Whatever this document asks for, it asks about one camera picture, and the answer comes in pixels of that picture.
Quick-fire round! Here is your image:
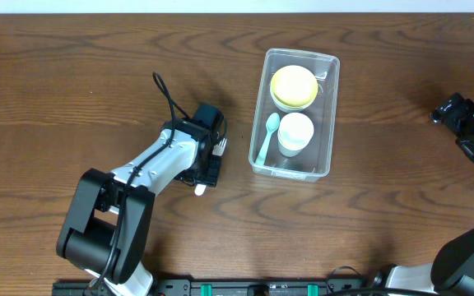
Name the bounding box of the cream white plastic fork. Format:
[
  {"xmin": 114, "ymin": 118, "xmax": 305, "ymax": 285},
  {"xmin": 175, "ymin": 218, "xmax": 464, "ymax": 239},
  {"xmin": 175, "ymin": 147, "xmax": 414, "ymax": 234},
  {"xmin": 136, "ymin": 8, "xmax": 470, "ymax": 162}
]
[{"xmin": 194, "ymin": 138, "xmax": 227, "ymax": 196}]

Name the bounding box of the mint green plastic spoon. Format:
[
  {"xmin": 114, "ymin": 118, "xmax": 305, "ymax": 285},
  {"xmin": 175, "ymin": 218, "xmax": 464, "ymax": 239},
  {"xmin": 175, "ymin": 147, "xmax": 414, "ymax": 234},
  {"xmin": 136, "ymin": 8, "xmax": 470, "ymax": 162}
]
[{"xmin": 255, "ymin": 113, "xmax": 281, "ymax": 165}]

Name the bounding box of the cream white plastic cup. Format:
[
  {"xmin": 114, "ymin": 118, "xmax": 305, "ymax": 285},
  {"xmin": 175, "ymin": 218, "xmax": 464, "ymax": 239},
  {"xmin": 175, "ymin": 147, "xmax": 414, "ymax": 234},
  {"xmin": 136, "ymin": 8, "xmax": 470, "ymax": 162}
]
[{"xmin": 277, "ymin": 113, "xmax": 314, "ymax": 150}]

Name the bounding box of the yellow plastic bowl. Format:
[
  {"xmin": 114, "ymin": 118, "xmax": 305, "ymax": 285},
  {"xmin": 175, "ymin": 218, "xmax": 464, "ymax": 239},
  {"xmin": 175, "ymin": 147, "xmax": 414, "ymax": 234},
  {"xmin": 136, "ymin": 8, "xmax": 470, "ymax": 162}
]
[{"xmin": 271, "ymin": 65, "xmax": 318, "ymax": 108}]

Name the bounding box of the grey plastic cup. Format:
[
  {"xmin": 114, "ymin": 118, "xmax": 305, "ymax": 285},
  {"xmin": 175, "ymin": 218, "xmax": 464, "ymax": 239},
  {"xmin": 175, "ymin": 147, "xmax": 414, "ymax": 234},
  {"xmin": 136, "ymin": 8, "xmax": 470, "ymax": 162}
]
[{"xmin": 278, "ymin": 143, "xmax": 304, "ymax": 157}]

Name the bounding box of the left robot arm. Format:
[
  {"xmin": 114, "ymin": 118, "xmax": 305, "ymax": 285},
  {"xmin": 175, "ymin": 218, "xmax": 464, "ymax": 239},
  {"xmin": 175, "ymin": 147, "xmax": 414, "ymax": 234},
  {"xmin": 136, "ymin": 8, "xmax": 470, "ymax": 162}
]
[{"xmin": 56, "ymin": 104, "xmax": 226, "ymax": 295}]

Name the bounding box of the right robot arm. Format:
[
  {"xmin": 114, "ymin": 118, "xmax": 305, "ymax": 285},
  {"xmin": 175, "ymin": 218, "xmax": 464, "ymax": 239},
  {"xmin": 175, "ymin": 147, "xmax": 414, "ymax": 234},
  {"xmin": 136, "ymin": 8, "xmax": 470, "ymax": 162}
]
[{"xmin": 369, "ymin": 93, "xmax": 474, "ymax": 295}]

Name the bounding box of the clear plastic container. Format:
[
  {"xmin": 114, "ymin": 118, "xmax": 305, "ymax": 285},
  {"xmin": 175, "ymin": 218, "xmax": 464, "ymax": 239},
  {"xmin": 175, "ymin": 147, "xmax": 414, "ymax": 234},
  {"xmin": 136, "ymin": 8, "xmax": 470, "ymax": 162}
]
[{"xmin": 249, "ymin": 49, "xmax": 340, "ymax": 182}]

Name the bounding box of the left black cable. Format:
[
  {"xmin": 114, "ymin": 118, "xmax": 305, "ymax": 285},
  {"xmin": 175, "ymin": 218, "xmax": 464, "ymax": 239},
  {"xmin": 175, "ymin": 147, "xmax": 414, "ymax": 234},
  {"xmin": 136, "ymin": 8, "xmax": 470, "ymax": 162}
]
[{"xmin": 92, "ymin": 72, "xmax": 193, "ymax": 289}]

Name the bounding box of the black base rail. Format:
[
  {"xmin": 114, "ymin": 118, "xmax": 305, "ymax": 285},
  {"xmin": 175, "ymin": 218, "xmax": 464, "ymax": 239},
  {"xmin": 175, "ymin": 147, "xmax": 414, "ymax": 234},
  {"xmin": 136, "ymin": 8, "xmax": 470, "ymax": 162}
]
[{"xmin": 51, "ymin": 278, "xmax": 382, "ymax": 296}]

